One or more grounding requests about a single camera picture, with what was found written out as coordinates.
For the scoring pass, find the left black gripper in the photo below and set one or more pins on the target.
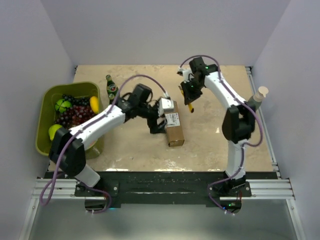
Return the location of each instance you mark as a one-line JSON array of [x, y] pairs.
[[154, 127]]

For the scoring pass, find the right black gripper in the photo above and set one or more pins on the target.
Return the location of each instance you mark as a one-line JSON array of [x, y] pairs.
[[189, 96]]

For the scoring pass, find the yellow utility knife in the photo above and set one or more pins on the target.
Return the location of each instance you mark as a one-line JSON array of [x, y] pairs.
[[187, 101]]

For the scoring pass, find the brown cardboard express box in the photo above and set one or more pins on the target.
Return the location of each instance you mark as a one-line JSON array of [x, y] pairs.
[[174, 131]]

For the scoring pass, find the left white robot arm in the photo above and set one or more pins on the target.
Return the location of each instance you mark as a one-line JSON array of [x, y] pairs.
[[68, 148]]

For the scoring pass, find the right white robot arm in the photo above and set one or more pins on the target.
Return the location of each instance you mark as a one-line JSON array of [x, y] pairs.
[[240, 115]]

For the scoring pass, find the green glass bottle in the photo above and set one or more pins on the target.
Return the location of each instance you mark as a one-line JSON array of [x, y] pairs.
[[111, 87]]

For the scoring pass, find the beige cup bottle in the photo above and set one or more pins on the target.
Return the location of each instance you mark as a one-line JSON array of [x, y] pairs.
[[258, 97]]

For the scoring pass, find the yellow lemon fruit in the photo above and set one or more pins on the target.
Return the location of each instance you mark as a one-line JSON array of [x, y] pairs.
[[94, 104]]

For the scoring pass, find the dark black grape bunch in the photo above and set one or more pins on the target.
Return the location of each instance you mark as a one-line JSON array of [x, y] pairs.
[[77, 101]]

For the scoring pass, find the red purple grape bunch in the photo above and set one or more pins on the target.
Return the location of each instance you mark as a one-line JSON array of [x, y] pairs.
[[74, 116]]

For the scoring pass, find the yellow green pear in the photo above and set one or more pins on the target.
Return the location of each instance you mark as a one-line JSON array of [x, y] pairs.
[[52, 131]]

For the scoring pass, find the olive green plastic bin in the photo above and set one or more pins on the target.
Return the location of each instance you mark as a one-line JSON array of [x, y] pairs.
[[49, 114]]

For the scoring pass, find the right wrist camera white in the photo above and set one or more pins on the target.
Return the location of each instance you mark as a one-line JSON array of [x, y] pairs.
[[186, 73]]

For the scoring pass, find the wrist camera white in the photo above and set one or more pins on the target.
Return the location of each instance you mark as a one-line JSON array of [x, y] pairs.
[[165, 105], [186, 73]]

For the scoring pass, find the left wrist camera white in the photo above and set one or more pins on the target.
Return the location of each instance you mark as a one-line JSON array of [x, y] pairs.
[[165, 105]]

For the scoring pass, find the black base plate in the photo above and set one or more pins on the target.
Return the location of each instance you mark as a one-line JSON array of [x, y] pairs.
[[117, 188]]

